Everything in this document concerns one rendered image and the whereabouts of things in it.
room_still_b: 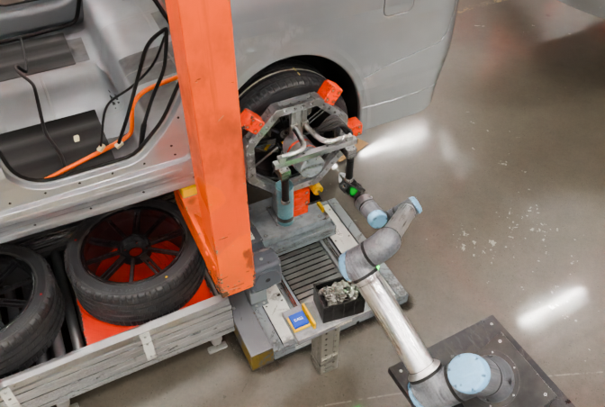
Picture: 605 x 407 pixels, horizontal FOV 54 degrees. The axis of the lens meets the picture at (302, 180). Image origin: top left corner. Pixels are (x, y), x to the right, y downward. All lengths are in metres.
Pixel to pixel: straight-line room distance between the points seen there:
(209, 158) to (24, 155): 1.34
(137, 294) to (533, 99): 3.43
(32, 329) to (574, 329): 2.68
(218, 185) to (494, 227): 2.12
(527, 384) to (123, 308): 1.77
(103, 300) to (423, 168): 2.29
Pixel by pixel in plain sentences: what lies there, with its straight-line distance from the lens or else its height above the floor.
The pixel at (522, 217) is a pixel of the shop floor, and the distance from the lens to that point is 4.01.
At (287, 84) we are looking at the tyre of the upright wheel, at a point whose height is 1.18.
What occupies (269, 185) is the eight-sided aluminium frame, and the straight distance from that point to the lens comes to 2.99.
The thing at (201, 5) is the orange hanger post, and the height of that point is 1.91.
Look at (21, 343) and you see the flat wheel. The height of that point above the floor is 0.44.
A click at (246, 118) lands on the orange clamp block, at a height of 1.11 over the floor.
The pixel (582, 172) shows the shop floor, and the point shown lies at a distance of 4.49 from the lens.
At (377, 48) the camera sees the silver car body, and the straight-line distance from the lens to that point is 2.97.
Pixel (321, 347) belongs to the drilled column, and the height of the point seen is 0.25.
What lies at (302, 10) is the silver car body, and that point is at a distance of 2.65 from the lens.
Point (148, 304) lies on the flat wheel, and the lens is 2.92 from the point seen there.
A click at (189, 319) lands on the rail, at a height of 0.35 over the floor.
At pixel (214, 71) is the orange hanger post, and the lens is 1.96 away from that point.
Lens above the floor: 2.73
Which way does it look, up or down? 43 degrees down
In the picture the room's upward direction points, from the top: straight up
